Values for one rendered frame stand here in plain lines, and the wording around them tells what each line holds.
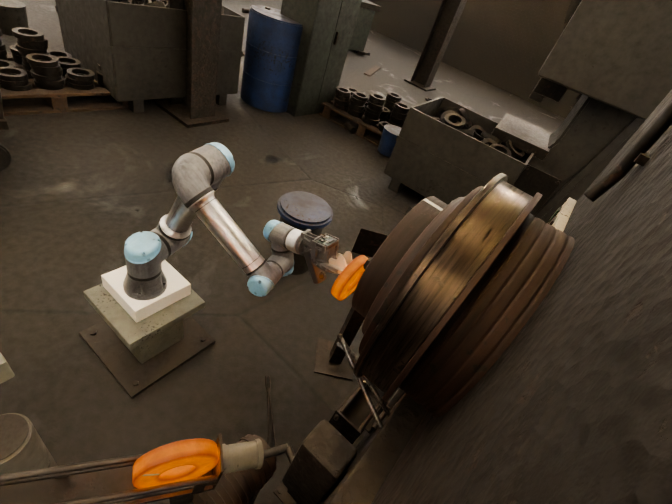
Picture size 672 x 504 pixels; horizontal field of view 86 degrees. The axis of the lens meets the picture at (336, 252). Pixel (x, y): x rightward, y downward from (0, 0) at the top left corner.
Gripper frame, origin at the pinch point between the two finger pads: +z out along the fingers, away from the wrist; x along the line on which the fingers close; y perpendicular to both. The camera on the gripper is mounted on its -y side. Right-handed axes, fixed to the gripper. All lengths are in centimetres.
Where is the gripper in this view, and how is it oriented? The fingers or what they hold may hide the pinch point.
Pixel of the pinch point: (353, 273)
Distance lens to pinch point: 107.7
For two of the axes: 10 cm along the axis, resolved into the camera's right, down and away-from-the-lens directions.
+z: 8.0, 3.6, -4.8
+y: 0.8, -8.6, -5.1
